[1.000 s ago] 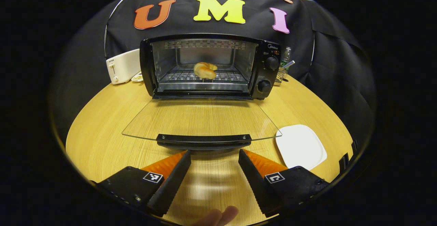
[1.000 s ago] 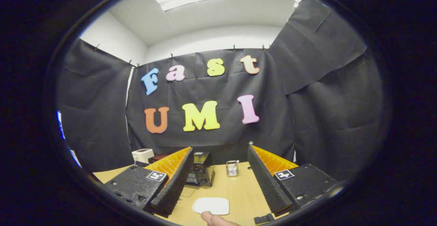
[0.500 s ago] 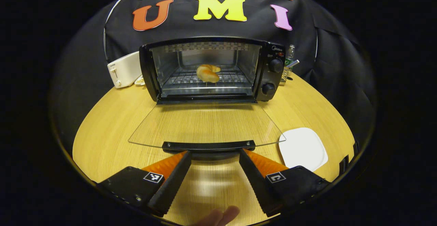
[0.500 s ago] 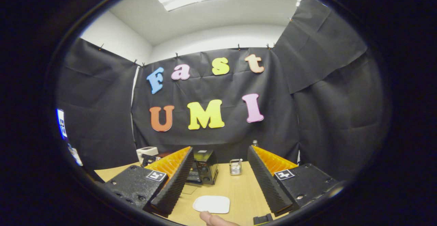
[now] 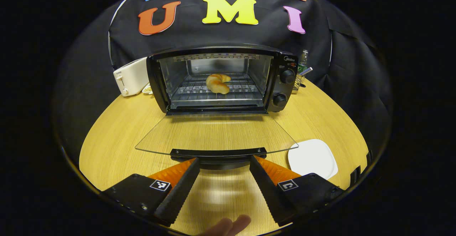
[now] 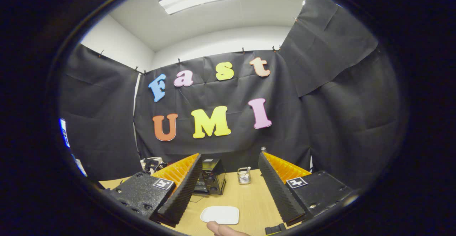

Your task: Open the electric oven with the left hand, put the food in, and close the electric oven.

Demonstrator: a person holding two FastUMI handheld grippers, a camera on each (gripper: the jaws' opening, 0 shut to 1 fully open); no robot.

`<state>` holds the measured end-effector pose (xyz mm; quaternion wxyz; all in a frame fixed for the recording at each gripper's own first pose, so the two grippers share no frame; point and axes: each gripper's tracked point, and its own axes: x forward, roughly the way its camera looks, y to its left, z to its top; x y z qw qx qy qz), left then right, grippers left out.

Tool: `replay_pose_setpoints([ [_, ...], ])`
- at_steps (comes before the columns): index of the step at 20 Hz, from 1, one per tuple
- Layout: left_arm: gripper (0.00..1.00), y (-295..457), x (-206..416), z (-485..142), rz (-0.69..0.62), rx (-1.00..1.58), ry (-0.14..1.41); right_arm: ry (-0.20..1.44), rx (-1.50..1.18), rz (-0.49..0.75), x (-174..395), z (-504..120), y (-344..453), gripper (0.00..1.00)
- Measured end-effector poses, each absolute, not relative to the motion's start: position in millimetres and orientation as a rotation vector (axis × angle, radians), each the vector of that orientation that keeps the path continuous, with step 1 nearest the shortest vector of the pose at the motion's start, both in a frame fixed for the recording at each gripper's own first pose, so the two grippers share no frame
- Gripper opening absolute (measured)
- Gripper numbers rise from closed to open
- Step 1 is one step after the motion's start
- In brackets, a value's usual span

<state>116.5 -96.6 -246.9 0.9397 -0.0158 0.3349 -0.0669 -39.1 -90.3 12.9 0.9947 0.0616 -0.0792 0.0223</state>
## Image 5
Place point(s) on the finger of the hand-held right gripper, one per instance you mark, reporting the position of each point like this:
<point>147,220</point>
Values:
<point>369,157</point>
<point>355,176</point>

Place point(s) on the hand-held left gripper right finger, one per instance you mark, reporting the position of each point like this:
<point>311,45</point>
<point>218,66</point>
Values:
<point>265,193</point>

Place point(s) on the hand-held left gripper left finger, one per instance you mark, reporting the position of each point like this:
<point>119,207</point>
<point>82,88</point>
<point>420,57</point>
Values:
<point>181,196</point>

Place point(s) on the black electric oven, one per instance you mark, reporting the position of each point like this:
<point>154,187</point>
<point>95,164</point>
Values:
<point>281,86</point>

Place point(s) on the golden croissant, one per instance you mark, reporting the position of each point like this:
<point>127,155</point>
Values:
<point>217,82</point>

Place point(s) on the white square plate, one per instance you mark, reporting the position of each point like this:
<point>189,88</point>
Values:
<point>313,157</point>

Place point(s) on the metal mesh cutlery holder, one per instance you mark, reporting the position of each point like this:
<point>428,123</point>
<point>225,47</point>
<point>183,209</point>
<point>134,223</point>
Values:
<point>298,82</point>

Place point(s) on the small white dish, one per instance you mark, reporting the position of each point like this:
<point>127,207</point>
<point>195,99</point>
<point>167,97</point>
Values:
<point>147,90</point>

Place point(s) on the clear plastic water bottle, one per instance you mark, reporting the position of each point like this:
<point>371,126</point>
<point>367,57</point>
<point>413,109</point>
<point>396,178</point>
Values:
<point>303,58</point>

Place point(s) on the white toaster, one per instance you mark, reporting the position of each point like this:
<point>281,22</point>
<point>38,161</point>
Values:
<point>131,77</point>

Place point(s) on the black backdrop cloth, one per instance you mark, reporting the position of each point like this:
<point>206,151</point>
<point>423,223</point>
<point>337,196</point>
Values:
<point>231,36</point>

